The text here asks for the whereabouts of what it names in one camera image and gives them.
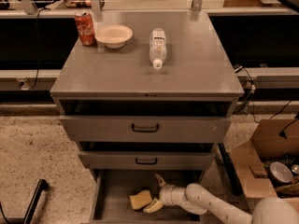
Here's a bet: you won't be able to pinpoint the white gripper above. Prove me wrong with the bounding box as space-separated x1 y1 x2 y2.
143 174 187 213

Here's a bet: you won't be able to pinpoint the yellow sponge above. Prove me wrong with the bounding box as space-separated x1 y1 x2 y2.
129 189 152 210

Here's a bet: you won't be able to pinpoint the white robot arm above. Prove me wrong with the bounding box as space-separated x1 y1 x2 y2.
144 175 299 224

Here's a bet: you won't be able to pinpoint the grey bottom drawer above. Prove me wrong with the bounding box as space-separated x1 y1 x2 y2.
89 170 202 224

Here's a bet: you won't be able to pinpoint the grey drawer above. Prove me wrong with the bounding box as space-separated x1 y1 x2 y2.
89 170 202 224
60 115 230 143
78 142 214 170

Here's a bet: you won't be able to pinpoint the grey middle drawer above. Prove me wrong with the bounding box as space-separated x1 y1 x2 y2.
78 142 214 170

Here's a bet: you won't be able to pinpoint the grey drawer cabinet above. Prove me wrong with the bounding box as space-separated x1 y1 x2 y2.
50 9 245 224

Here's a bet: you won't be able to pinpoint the grey top drawer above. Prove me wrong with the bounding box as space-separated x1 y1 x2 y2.
60 115 230 143

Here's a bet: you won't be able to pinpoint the black metal stand leg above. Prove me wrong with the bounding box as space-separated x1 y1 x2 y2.
0 178 50 224

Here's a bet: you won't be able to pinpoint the silver bowl in box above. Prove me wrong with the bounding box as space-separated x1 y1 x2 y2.
269 161 293 184

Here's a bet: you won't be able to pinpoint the cardboard box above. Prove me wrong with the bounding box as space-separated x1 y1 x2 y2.
230 119 299 212

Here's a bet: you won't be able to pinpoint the clear plastic bottle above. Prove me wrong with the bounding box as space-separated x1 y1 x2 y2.
149 28 167 70

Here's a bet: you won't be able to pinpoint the white bowl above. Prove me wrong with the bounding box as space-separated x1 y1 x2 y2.
95 25 133 49

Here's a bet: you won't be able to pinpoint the red cola can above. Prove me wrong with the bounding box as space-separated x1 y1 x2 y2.
75 11 96 46

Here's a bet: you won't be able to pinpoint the black drawer handle middle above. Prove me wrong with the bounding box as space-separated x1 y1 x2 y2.
135 158 158 165

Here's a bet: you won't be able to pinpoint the black drawer handle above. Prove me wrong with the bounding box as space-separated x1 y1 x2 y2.
135 158 158 165
131 123 160 133

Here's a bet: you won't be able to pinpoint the black drawer handle top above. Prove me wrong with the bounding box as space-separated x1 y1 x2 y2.
131 123 160 133

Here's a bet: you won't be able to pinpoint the black cables on right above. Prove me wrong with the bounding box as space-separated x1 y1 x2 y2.
233 64 258 115

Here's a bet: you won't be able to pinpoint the black cable on left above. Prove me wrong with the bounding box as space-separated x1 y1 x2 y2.
28 7 50 91

